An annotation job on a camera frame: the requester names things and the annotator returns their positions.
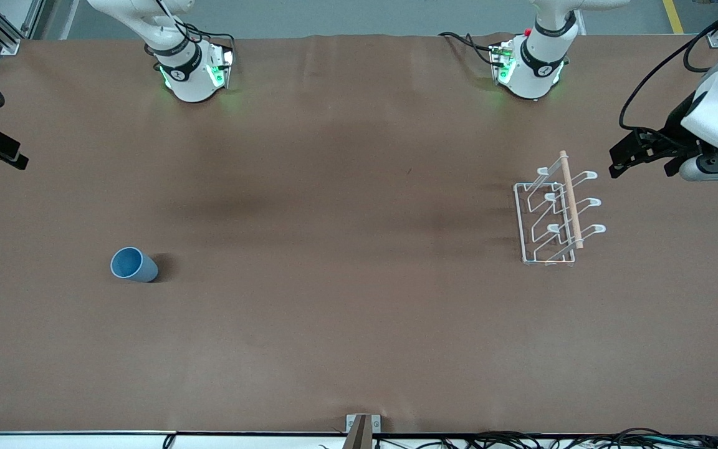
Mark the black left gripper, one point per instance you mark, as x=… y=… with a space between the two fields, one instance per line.
x=674 y=132

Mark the blue plastic cup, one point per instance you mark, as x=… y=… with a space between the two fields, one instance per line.
x=138 y=267

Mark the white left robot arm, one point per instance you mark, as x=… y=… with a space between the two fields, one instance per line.
x=533 y=68

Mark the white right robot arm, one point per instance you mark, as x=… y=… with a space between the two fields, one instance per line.
x=187 y=78

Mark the brown table cover sheet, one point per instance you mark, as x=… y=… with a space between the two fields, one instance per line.
x=334 y=280

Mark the small metal bracket plate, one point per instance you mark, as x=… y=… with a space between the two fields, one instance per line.
x=376 y=424

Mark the brown post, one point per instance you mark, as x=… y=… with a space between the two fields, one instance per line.
x=359 y=433

